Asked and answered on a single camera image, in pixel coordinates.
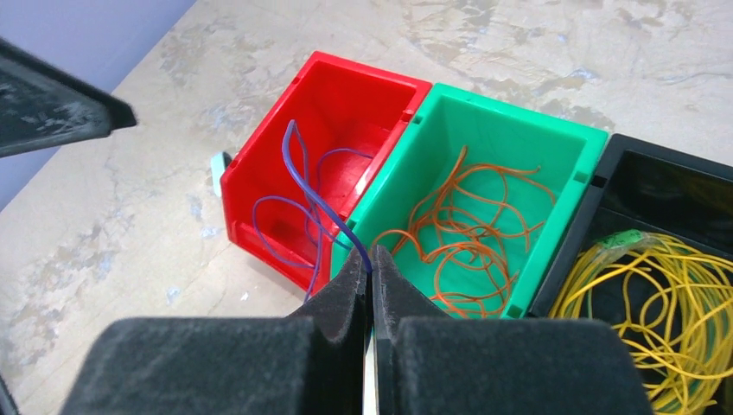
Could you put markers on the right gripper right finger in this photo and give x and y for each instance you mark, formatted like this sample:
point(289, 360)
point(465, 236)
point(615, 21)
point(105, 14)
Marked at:
point(429, 363)

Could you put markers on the red plastic bin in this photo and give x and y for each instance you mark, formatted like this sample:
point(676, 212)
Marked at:
point(349, 118)

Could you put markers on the black plastic bin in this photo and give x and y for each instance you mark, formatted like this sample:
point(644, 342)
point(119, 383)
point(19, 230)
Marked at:
point(649, 252)

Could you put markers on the green plastic bin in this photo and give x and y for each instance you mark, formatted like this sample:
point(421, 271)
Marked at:
point(475, 198)

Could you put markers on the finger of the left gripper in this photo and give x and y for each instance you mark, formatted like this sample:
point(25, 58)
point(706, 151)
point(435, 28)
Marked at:
point(45, 107)

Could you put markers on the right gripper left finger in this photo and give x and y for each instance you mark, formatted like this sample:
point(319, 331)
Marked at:
point(308, 362)

